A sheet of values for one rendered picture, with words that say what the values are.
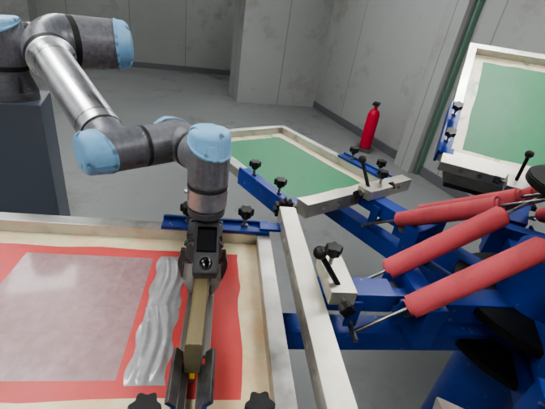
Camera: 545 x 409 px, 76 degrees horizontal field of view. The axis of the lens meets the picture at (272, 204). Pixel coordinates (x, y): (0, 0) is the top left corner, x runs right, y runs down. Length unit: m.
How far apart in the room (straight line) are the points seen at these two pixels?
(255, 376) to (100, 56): 0.78
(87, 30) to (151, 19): 8.19
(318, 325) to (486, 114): 1.40
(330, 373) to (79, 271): 0.62
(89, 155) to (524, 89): 1.86
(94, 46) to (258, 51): 5.85
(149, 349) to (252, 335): 0.20
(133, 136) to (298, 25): 6.38
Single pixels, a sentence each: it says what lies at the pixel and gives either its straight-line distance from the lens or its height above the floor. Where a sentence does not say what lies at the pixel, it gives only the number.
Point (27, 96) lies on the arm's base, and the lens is 1.37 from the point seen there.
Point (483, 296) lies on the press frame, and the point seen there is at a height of 1.02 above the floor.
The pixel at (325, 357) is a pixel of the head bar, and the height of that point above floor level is 1.04.
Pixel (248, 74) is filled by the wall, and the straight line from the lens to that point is 6.73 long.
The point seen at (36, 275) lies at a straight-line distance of 0.97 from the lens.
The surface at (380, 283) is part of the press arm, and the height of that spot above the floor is 1.04.
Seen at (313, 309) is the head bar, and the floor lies 1.04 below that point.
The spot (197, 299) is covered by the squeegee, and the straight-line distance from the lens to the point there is 0.70.
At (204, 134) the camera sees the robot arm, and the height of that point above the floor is 1.36.
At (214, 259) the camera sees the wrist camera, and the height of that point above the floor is 1.15.
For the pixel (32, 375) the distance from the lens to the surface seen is 0.78.
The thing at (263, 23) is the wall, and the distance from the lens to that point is 6.70.
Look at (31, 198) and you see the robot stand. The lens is 1.46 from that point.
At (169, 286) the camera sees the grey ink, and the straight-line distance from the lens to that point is 0.87.
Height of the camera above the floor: 1.55
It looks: 29 degrees down
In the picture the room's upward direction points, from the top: 9 degrees clockwise
